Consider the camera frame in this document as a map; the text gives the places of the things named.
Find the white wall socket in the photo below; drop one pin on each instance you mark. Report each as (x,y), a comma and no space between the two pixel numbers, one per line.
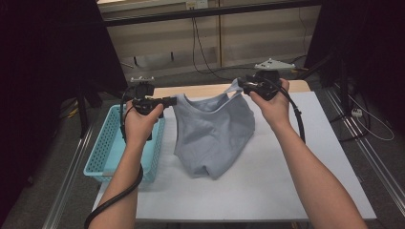
(197,4)

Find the metal floor rail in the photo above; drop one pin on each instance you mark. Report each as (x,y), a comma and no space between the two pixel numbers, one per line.
(372,159)
(63,191)

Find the wooden table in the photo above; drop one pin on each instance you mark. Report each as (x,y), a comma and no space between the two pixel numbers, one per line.
(203,89)

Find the black metal stand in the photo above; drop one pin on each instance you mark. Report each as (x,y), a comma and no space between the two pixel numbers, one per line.
(83,120)
(343,82)

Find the black curtain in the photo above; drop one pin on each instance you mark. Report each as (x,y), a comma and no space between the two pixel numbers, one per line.
(375,47)
(38,63)

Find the white table cover sheet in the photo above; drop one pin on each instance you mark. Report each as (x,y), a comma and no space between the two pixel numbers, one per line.
(254,197)

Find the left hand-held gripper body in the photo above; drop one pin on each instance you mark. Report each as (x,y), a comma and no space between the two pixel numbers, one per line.
(143,105)

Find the person's left hand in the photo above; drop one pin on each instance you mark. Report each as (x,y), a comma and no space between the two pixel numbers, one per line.
(138,127)

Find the white power strip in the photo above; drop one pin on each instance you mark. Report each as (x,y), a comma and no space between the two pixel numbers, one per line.
(357,112)

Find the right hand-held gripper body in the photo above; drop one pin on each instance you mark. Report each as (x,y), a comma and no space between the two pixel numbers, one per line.
(266,87)

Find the black horizontal bar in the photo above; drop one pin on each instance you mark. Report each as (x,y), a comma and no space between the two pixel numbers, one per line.
(159,17)

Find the light blue plastic basket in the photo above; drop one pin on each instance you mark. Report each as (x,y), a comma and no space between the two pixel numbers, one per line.
(103,149)

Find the grey-blue tank top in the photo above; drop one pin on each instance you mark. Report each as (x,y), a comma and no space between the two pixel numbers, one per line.
(210,136)

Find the person's right hand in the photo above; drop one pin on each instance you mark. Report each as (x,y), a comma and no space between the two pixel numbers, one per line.
(277,109)

